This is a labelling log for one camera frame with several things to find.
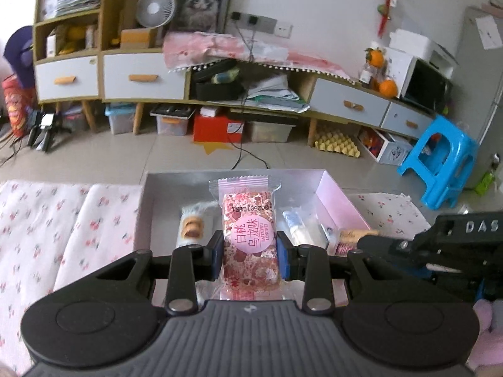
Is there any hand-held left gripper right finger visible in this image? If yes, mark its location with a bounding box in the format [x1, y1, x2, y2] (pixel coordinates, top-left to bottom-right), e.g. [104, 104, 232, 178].
[275, 230, 410, 315]

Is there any silver egg roll packet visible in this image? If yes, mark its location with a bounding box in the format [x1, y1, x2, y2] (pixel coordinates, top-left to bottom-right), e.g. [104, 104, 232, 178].
[180, 200, 220, 250]

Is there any wooden TV cabinet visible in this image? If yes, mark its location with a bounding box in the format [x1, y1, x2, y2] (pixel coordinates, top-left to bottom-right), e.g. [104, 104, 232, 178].
[33, 0, 436, 148]

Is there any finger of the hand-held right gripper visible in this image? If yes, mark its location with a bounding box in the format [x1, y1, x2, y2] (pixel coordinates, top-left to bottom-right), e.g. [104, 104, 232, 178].
[409, 261, 480, 289]
[357, 232, 437, 262]

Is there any yellow egg tray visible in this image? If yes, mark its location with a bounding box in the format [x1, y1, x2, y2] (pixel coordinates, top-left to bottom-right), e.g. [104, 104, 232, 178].
[314, 131, 362, 158]

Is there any brown cardboard box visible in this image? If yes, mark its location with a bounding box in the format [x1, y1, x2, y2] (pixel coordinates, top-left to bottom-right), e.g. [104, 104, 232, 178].
[120, 27, 156, 50]

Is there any red printed bag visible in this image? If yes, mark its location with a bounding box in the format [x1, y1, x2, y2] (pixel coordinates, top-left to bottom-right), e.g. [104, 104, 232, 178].
[2, 76, 34, 138]

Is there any wall socket strip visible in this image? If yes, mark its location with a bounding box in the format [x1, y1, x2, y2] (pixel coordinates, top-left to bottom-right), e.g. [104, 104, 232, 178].
[230, 12, 293, 38]

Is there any red box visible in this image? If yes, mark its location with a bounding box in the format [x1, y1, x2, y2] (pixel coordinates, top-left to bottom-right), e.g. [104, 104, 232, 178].
[192, 113, 246, 144]

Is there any white drawer wooden handle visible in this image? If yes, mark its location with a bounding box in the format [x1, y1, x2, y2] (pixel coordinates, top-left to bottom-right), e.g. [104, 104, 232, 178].
[35, 56, 99, 103]
[312, 79, 391, 120]
[381, 102, 435, 134]
[103, 53, 185, 101]

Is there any clear bin black lid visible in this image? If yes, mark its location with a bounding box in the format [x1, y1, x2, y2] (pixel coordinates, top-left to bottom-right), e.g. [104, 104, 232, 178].
[150, 104, 196, 137]

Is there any blue white small packet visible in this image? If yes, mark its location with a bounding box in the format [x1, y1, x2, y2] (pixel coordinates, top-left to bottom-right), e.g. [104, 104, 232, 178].
[282, 203, 334, 246]

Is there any pink tasselled cloth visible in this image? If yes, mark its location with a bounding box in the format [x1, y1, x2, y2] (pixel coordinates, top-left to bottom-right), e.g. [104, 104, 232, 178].
[163, 31, 362, 83]

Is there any white storage bin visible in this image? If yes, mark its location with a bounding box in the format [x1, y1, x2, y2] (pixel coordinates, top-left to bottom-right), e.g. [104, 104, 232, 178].
[246, 120, 296, 144]

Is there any blue lid storage bin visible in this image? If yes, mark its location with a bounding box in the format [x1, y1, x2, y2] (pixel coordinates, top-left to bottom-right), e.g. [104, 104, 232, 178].
[105, 104, 138, 134]

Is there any white desk fan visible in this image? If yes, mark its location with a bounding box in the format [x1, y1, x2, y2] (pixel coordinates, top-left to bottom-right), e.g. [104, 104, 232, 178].
[135, 0, 175, 28]

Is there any red hanging ornament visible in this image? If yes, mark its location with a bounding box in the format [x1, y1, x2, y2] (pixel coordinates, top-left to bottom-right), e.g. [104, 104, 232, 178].
[377, 0, 398, 39]

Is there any yellow plush toy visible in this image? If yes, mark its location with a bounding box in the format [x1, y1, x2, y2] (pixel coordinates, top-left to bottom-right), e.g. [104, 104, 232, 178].
[65, 25, 89, 50]

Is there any white foam box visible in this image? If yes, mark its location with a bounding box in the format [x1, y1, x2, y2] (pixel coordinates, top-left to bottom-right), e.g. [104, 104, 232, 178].
[389, 29, 435, 56]

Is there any white microwave oven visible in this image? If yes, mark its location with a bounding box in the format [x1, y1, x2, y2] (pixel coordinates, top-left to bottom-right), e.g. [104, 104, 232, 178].
[397, 57, 452, 112]

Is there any person's right forearm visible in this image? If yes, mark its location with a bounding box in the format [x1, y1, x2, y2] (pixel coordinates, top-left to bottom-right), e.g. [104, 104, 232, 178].
[473, 298, 503, 377]

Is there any pink nougat packet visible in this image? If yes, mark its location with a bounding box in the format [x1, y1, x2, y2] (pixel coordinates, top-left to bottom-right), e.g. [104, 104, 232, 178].
[208, 178, 281, 302]

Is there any pink cardboard box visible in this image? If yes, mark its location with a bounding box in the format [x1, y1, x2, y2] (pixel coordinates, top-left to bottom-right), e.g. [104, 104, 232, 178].
[133, 168, 376, 303]

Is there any blue plastic stool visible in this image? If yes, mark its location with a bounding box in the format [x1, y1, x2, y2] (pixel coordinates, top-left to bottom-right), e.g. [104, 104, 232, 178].
[397, 116, 479, 210]

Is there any cherry print cloth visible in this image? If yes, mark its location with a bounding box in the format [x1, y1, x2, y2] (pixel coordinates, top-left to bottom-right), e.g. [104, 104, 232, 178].
[0, 180, 433, 374]

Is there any stack of papers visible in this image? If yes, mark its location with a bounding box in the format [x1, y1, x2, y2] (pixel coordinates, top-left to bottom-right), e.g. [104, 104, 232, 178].
[41, 0, 103, 18]

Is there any framed raccoon picture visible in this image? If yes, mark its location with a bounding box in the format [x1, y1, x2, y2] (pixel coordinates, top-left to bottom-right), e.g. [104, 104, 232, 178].
[173, 0, 232, 34]

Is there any grey refrigerator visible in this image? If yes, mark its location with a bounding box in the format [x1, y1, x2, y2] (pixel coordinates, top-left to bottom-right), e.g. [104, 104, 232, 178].
[456, 6, 503, 189]

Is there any purple hat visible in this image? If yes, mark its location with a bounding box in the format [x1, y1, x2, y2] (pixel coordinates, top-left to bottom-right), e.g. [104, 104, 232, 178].
[4, 25, 36, 89]

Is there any black bag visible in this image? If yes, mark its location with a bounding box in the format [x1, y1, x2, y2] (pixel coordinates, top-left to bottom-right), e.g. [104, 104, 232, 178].
[194, 60, 244, 101]

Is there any brown wafer packet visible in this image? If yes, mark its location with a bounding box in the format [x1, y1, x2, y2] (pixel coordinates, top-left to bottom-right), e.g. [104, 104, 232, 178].
[334, 229, 379, 257]

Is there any black power cable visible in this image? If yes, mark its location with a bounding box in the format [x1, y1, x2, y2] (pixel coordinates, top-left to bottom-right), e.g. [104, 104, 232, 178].
[231, 18, 273, 170]

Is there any white printer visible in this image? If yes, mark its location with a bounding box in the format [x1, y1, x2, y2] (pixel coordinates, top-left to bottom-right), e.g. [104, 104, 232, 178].
[428, 49, 458, 77]

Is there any white printed box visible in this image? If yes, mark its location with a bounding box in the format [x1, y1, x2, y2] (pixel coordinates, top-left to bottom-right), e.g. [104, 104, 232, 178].
[359, 128, 414, 166]

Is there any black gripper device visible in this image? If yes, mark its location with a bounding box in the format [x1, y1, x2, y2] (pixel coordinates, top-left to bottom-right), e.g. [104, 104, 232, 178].
[25, 112, 71, 152]

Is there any pile of folded papers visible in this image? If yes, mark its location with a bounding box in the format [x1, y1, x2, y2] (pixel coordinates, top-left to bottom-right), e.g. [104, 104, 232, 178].
[244, 74, 311, 112]

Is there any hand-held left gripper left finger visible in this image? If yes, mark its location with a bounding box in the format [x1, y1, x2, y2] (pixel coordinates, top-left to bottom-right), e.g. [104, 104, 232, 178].
[92, 230, 225, 315]

